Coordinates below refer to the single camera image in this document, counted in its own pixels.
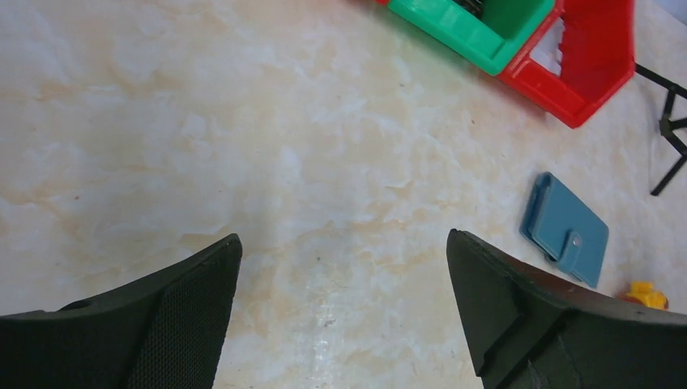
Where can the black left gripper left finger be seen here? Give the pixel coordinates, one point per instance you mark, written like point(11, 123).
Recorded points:
point(165, 330)

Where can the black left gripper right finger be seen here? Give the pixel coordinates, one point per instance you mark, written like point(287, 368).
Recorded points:
point(527, 328)

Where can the teal card holder wallet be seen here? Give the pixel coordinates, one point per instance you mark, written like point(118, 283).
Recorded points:
point(565, 229)

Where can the black mini tripod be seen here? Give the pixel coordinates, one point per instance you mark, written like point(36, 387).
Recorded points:
point(667, 126)

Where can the red bin with clear bags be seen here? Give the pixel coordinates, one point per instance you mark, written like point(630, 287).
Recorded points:
point(597, 59)

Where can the green plastic bin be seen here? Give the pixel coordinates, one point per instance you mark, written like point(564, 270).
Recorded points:
point(490, 41)

